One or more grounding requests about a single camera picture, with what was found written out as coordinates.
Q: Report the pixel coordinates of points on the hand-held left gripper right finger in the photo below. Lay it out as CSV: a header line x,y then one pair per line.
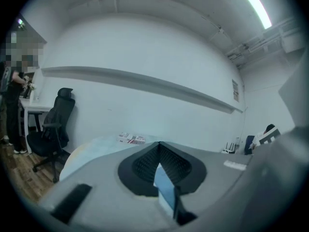
x,y
207,173

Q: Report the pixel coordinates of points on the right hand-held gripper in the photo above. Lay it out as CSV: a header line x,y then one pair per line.
x,y
270,136

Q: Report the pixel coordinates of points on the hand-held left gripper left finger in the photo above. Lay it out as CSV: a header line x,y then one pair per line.
x,y
103,178

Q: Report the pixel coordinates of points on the blue card packet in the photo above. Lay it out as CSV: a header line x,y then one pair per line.
x,y
166,190

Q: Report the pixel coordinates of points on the white router with antennas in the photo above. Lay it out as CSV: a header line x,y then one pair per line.
x,y
229,149

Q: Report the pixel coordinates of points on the blue chair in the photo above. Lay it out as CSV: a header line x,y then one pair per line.
x,y
248,145

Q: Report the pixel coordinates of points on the printed flat box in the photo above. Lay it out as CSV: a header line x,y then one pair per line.
x,y
131,138

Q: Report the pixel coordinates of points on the black office chair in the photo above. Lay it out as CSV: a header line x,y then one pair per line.
x,y
54,129

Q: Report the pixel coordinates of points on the ceiling pipes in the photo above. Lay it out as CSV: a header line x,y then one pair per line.
x,y
260,45

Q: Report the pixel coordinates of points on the white desk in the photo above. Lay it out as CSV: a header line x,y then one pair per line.
x,y
33,107

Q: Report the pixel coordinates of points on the long ceiling light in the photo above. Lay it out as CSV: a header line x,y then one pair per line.
x,y
256,6

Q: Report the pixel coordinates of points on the wall poster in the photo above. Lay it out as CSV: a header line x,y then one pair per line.
x,y
235,91

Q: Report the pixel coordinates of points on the white wall ledge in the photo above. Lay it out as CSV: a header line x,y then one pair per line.
x,y
144,81

